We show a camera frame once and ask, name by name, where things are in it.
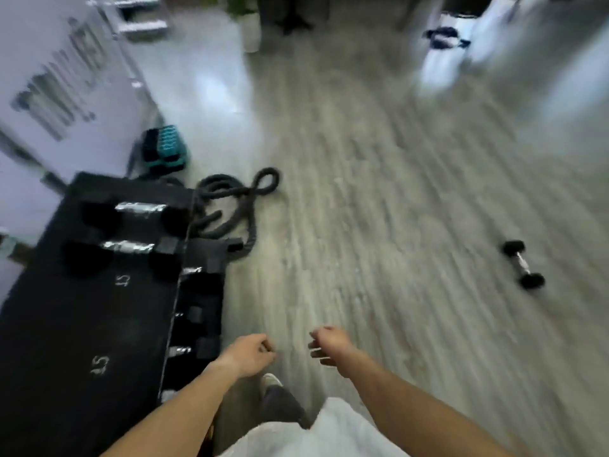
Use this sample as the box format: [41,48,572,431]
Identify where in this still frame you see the black dumbbell rack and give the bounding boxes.
[0,171,244,457]

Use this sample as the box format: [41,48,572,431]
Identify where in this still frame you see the black battle rope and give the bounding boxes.
[192,167,282,248]

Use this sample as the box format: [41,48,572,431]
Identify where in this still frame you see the small green plant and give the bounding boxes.
[223,0,260,17]

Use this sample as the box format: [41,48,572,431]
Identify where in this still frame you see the white shelf unit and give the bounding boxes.
[88,0,170,41]

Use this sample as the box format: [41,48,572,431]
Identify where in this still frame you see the row of shelved dumbbells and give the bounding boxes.
[161,263,225,405]

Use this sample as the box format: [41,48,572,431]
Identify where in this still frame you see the white round pillar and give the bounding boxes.
[240,13,261,54]

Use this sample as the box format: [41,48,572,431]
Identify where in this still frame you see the black stand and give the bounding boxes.
[259,0,315,35]

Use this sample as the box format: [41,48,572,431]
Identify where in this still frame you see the white shirt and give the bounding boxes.
[218,397,410,457]

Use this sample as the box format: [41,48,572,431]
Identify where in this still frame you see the person's left forearm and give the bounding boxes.
[102,361,239,457]

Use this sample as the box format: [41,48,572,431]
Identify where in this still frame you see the large black hex dumbbell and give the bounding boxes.
[62,237,184,279]
[81,199,191,234]

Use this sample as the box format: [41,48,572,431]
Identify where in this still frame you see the white cutout partition panel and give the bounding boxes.
[0,0,162,305]

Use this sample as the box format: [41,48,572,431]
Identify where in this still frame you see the black chair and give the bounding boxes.
[440,0,491,17]

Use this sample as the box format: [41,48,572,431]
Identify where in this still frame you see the person's right forearm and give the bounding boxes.
[337,352,514,457]

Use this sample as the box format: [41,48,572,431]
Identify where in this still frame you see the dark grey trousers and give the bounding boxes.
[259,385,310,429]

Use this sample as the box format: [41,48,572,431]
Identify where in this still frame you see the person's left hand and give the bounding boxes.
[216,333,278,379]

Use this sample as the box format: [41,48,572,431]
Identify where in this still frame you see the medium black hex dumbbell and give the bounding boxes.
[501,240,547,291]

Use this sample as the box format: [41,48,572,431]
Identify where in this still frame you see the dark blue item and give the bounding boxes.
[423,27,472,49]

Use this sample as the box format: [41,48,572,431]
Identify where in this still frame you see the person's right hand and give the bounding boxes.
[308,326,355,372]

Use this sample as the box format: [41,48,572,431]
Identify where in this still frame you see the teal and black step platform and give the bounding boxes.
[138,124,189,169]

